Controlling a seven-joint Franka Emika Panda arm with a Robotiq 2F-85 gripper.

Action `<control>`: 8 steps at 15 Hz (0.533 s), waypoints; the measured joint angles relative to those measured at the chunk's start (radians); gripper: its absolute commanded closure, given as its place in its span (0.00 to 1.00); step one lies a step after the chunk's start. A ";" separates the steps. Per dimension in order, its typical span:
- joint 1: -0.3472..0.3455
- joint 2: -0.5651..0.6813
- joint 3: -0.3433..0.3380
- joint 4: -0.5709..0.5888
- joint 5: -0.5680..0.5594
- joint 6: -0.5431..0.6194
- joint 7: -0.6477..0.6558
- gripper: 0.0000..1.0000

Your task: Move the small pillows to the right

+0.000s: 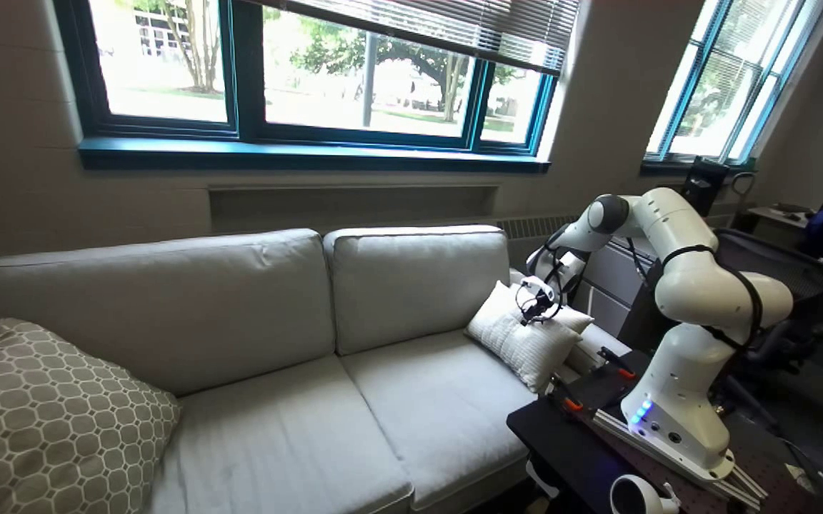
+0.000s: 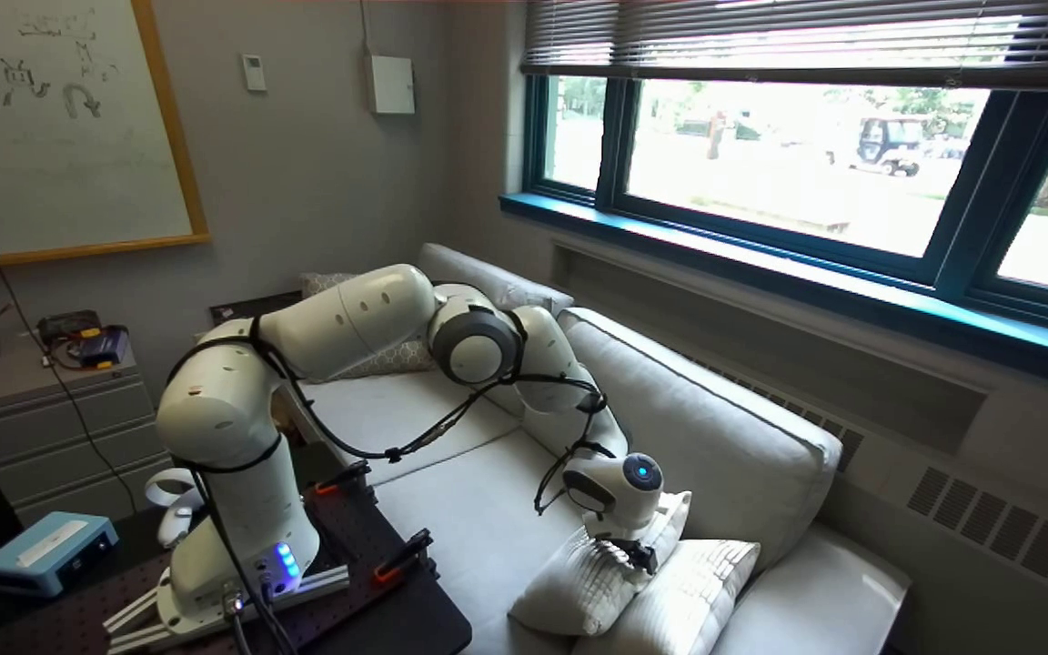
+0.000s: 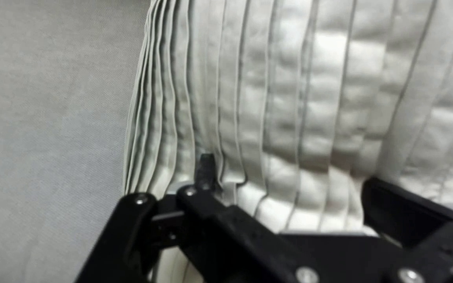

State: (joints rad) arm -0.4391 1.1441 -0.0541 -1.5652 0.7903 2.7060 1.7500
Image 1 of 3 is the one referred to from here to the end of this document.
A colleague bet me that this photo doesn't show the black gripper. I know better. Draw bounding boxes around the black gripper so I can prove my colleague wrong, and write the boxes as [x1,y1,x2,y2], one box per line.
[512,273,565,324]

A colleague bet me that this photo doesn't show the small cream pleated pillow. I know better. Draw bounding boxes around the small cream pleated pillow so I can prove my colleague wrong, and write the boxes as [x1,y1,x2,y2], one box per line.
[505,264,598,337]
[465,278,582,393]

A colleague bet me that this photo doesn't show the black orange clamp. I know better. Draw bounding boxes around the black orange clamp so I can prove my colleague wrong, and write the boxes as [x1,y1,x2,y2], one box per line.
[549,373,592,417]
[601,344,645,383]

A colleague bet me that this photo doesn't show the grey sofa back cushion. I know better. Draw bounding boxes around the grey sofa back cushion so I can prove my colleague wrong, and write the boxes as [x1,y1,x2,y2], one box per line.
[322,223,513,360]
[0,226,338,397]

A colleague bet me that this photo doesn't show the grey sofa seat cushion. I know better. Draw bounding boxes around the grey sofa seat cushion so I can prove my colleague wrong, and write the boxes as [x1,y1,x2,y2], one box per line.
[149,353,416,514]
[339,324,572,507]

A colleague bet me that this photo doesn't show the black robot table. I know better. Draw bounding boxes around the black robot table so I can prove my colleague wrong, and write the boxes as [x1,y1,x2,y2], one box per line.
[505,347,823,514]

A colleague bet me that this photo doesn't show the white VR controller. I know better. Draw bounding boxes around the white VR controller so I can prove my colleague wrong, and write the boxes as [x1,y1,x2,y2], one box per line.
[606,470,682,514]

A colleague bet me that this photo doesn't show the black computer monitor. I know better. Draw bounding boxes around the black computer monitor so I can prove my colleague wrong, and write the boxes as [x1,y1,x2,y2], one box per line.
[678,157,761,220]

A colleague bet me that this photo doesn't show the black office chair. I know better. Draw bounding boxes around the black office chair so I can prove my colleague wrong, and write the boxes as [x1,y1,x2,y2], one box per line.
[705,226,823,380]

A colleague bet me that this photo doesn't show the wide teal framed window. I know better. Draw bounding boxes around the wide teal framed window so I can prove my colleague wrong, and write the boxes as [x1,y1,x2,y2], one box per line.
[52,0,565,173]

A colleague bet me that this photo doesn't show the dark window blinds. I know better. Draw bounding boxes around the dark window blinds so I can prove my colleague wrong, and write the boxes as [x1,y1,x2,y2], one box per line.
[258,0,586,76]

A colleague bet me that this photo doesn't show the grey fabric sofa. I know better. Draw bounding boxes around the grey fabric sofa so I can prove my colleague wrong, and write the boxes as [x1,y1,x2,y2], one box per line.
[0,223,634,514]

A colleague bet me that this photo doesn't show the narrow teal framed window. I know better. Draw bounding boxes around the narrow teal framed window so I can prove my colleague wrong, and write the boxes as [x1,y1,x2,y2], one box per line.
[641,0,823,176]

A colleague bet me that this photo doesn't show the large patterned beige pillow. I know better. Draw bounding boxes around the large patterned beige pillow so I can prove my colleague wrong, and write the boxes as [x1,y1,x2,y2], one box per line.
[0,316,183,514]

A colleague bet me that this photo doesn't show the grey aluminium base rail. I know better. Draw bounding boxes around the grey aluminium base rail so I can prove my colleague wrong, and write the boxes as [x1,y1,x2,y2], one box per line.
[589,404,771,507]

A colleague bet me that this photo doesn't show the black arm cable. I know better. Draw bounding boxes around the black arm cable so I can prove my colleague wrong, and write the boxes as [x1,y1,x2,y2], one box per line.
[624,236,769,360]

